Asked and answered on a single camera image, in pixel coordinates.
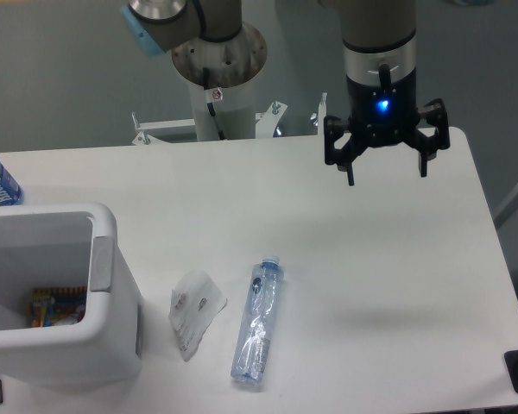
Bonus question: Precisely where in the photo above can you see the black cable on pedestal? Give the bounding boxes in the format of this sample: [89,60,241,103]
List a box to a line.
[201,66,226,141]

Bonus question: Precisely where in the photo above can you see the colourful snack wrapper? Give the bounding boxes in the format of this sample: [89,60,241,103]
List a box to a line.
[30,285,87,328]

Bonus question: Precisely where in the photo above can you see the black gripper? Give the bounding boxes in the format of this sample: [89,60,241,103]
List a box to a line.
[323,73,451,186]

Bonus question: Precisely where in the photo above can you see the white plastic wrapper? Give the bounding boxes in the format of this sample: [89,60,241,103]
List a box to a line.
[168,271,228,362]

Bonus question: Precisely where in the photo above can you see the white plastic trash can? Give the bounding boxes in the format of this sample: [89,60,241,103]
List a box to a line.
[0,204,142,386]

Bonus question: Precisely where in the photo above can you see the crushed clear plastic bottle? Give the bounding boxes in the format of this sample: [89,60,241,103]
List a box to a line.
[231,254,284,386]

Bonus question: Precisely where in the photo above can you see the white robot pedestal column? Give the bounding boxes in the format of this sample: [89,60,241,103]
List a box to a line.
[172,22,268,122]

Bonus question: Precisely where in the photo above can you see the white metal base frame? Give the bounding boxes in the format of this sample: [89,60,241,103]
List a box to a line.
[130,91,329,147]

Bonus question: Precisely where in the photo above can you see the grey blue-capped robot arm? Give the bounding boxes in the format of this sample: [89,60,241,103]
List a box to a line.
[121,1,450,176]

